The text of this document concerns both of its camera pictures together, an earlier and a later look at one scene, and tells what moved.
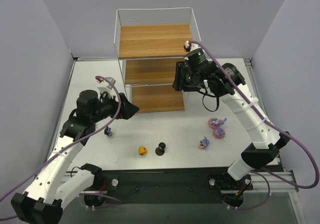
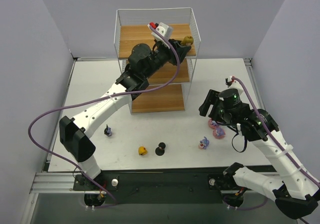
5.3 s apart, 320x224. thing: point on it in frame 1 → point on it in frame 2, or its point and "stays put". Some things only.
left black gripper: (122, 105) → (175, 50)
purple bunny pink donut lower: (219, 133) stays put
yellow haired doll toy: (142, 151) stays put
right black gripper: (179, 76) → (211, 103)
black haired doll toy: (160, 150) stays put
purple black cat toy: (108, 131) stays put
